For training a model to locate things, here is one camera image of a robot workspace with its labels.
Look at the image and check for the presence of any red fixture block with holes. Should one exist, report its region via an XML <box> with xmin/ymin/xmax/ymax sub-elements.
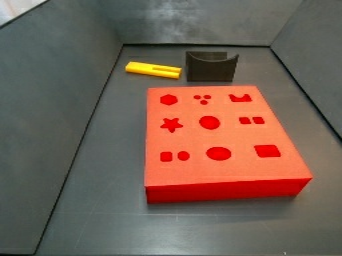
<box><xmin>144</xmin><ymin>85</ymin><xmax>313</xmax><ymax>203</ymax></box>

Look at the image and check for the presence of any yellow two-pronged square-circle object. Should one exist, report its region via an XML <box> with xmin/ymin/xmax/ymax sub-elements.
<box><xmin>125</xmin><ymin>61</ymin><xmax>182</xmax><ymax>79</ymax></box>

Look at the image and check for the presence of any black curved regrasp stand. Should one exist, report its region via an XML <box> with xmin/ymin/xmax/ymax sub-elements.
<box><xmin>186</xmin><ymin>51</ymin><xmax>239</xmax><ymax>82</ymax></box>

